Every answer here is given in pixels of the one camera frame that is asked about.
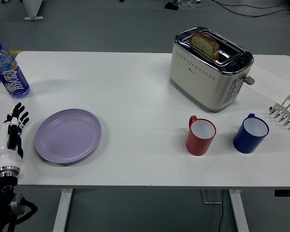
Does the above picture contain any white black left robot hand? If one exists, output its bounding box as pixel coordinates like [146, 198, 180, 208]
[0, 102, 30, 169]

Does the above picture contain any lilac round plate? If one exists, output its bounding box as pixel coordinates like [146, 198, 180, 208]
[34, 108, 102, 165]

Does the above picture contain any blue-capped drink bottle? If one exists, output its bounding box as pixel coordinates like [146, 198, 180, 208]
[0, 39, 31, 99]

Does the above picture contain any white table leg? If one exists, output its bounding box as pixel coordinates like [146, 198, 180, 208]
[52, 188, 73, 232]
[228, 189, 250, 232]

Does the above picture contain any white stand foot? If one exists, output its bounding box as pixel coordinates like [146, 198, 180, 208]
[21, 0, 44, 21]

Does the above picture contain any red mug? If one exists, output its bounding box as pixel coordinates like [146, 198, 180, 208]
[185, 115, 217, 156]

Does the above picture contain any cream steel toaster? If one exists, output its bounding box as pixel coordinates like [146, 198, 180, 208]
[169, 26, 256, 113]

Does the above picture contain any black floor device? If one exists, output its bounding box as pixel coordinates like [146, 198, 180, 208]
[164, 1, 179, 11]

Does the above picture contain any toasted bread slice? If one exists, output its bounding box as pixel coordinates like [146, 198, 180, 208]
[189, 32, 219, 61]

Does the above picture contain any blue mug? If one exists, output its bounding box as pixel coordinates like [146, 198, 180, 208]
[232, 113, 270, 154]

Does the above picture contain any white paper sheet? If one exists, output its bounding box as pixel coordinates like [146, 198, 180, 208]
[248, 64, 290, 104]

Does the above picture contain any steel toast rack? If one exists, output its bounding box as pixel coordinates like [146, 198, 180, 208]
[268, 95, 290, 131]

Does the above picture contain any grey cable box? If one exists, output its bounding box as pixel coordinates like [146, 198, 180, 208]
[201, 189, 223, 204]

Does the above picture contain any black hanging power cable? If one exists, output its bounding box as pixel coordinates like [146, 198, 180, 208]
[217, 189, 225, 232]

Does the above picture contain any black floor cable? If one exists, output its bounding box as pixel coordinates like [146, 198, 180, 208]
[211, 0, 290, 18]

